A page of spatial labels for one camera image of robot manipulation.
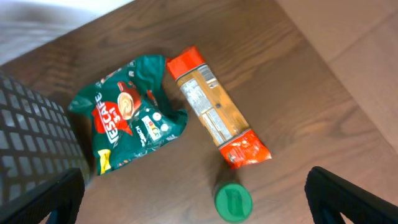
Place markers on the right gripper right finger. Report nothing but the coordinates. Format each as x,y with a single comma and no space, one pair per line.
331,198

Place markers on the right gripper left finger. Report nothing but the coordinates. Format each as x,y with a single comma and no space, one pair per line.
57,199

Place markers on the spaghetti pack with red ends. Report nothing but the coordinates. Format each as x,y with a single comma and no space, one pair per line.
233,136

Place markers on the green Nescafe coffee bag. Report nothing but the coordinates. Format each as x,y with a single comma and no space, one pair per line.
129,112

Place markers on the grey plastic basket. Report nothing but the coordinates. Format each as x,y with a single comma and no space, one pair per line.
37,141

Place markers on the green lid jar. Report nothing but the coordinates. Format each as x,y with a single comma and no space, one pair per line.
233,202

